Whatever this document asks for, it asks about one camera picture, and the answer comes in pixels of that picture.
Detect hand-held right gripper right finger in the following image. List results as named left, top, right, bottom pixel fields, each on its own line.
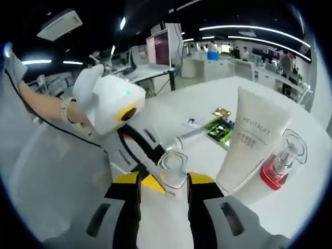
left=186, top=171, right=289, bottom=249

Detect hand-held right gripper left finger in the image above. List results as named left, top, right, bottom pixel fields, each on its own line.
left=70, top=172, right=143, bottom=249

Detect small white skincare bottle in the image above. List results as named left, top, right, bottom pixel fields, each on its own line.
left=155, top=149, right=189, bottom=200
left=163, top=136, right=184, bottom=156

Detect clear skincare sachet dark square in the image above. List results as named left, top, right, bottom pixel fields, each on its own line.
left=181, top=116, right=202, bottom=128

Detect green black skincare packet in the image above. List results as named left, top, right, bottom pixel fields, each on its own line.
left=204, top=116, right=236, bottom=149

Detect gold foil skincare sachet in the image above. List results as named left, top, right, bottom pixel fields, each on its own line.
left=211, top=105, right=232, bottom=118

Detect red-collared skincare pump bottle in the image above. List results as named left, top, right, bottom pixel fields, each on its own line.
left=259, top=128, right=309, bottom=192

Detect white skincare tube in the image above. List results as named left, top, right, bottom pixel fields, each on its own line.
left=215, top=87, right=293, bottom=195

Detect person's left hand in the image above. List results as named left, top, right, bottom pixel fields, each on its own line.
left=67, top=104, right=99, bottom=141

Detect white wristwatch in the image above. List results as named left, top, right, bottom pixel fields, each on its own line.
left=60, top=98, right=78, bottom=125

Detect white desk black legs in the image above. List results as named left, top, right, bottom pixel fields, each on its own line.
left=121, top=63, right=177, bottom=92

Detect computer monitor maroon screen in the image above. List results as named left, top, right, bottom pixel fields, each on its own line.
left=145, top=28, right=172, bottom=68

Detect person's grey shirt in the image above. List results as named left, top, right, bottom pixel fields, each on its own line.
left=0, top=51, right=113, bottom=234

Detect ceiling air conditioner unit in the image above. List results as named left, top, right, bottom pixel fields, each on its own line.
left=36, top=8, right=84, bottom=42

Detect long ceiling light strip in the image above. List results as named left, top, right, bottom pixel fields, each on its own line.
left=199, top=24, right=305, bottom=43

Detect black cable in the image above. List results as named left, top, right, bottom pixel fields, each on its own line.
left=4, top=68, right=107, bottom=154

